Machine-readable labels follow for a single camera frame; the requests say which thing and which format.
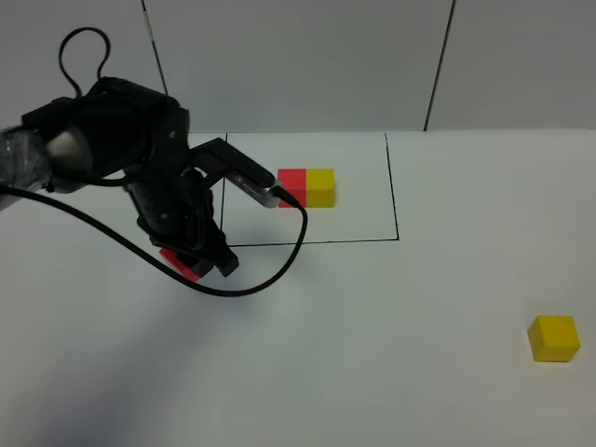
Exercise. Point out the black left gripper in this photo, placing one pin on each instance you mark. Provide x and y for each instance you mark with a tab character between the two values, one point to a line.
176	211

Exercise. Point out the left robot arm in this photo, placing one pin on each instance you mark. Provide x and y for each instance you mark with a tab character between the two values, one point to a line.
122	126

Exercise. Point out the red template block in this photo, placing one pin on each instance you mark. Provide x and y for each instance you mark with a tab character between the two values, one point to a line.
294	181

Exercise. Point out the yellow template block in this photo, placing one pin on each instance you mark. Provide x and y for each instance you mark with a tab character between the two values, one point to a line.
320	188

